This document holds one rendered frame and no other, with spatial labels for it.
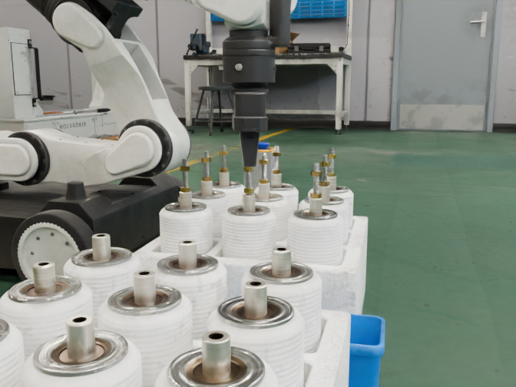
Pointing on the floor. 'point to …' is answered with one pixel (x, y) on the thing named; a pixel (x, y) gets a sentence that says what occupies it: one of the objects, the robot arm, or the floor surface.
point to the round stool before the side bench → (213, 107)
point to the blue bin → (365, 349)
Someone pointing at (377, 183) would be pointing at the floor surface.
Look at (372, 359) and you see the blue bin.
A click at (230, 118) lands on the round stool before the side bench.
